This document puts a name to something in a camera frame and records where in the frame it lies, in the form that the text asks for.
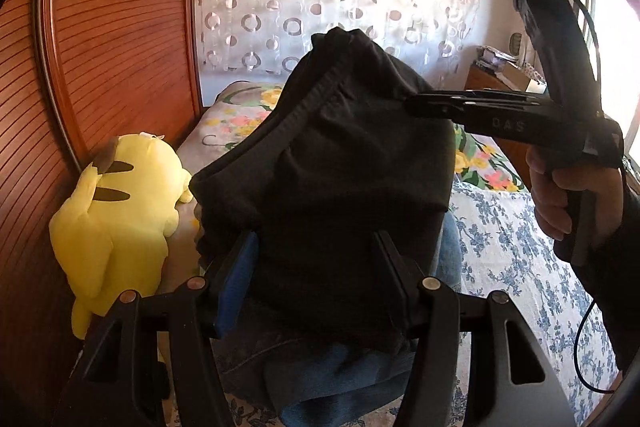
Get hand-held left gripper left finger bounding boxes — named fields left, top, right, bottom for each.
left=54, top=231, right=260, bottom=427

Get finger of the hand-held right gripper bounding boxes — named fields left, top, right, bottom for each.
left=414, top=88, right=550, bottom=102
left=404, top=98, right=501, bottom=122

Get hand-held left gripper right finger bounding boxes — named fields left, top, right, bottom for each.
left=374, top=230, right=577, bottom=427

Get black pants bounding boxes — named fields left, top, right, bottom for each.
left=189, top=27, right=457, bottom=348

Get person's right forearm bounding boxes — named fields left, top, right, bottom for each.
left=582, top=184, right=640, bottom=375

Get person's right hand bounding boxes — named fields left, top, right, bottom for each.
left=526, top=146, right=626, bottom=242

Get wooden sideboard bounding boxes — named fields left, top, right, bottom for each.
left=464, top=61, right=551, bottom=96

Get pile of small sideboard objects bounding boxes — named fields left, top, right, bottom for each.
left=475, top=44, right=523, bottom=70

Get cardboard box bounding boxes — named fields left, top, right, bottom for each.
left=499, top=63, right=547, bottom=94

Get colourful flower-print blanket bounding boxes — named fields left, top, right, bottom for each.
left=176, top=78, right=532, bottom=194

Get blue jeans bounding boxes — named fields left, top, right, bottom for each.
left=212, top=207, right=462, bottom=427

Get window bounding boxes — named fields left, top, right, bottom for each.
left=579, top=0, right=640, bottom=130

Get blue floral bedsheet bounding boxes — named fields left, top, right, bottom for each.
left=220, top=183, right=621, bottom=427

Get yellow plush toy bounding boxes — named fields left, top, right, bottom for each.
left=49, top=133, right=193, bottom=340

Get wooden slatted wardrobe door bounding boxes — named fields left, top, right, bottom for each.
left=0, top=0, right=205, bottom=408

